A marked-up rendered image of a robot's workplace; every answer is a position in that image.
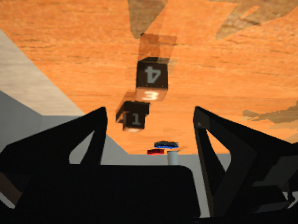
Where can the white bottle with blue cap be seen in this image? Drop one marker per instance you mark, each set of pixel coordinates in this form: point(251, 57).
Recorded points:
point(172, 158)

